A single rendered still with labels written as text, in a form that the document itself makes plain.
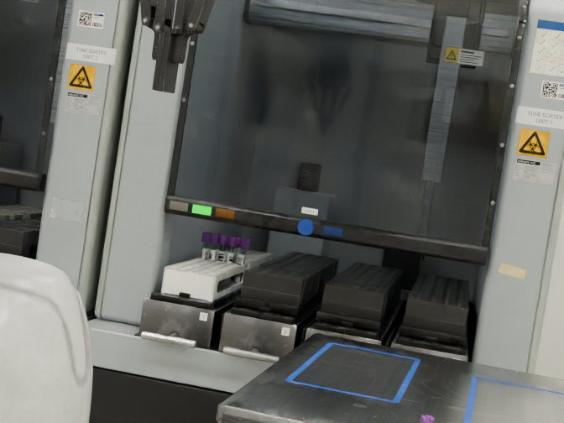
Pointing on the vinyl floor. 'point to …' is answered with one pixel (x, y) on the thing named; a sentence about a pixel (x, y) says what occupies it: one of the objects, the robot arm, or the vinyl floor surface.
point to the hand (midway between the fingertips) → (167, 62)
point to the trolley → (389, 389)
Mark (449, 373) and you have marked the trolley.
